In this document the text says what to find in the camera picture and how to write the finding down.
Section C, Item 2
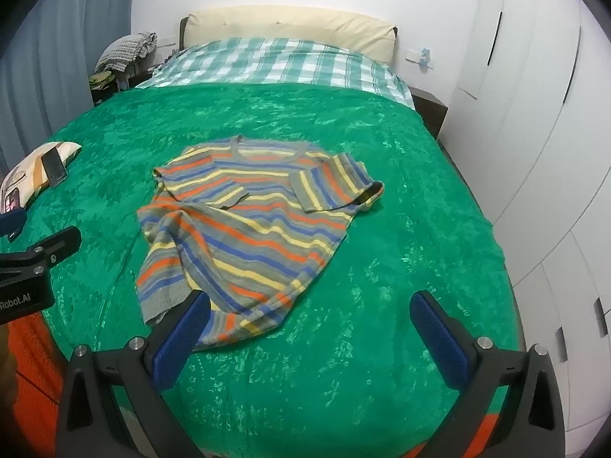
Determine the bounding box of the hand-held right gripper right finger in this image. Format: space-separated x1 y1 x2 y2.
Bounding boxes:
409 290 566 458

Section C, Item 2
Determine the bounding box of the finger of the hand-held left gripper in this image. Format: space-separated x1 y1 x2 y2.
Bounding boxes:
0 208 26 242
0 226 82 280

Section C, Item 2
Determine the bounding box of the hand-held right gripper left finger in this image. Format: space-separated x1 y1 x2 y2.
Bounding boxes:
56 290 212 458

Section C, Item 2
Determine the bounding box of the striped knit sweater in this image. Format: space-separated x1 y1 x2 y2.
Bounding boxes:
136 136 385 348

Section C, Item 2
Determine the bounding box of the patterned white pillow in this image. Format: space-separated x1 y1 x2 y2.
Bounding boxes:
0 140 83 213

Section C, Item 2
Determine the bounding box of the black smartphone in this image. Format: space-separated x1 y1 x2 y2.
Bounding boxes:
42 148 68 189

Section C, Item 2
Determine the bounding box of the green floral blanket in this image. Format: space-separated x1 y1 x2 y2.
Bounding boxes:
0 81 521 458

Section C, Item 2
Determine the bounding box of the green folded cloth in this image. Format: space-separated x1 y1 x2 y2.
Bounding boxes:
88 71 118 91

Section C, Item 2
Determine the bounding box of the blue-grey curtain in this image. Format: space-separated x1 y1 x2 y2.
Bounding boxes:
0 0 137 163

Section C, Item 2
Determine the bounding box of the grey checkered cloth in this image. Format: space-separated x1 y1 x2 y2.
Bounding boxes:
94 32 158 73

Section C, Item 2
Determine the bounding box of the dark wooden nightstand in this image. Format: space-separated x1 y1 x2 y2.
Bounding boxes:
411 88 449 140

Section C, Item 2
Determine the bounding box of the white wardrobe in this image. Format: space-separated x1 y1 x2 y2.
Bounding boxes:
439 0 611 392

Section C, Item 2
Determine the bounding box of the green plaid bedsheet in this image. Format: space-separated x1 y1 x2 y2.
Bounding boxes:
135 37 415 110

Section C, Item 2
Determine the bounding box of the cream padded headboard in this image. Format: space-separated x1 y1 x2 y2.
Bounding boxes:
179 7 398 65

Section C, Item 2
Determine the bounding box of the wall socket with blue plug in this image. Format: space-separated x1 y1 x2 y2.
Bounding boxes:
405 48 436 68

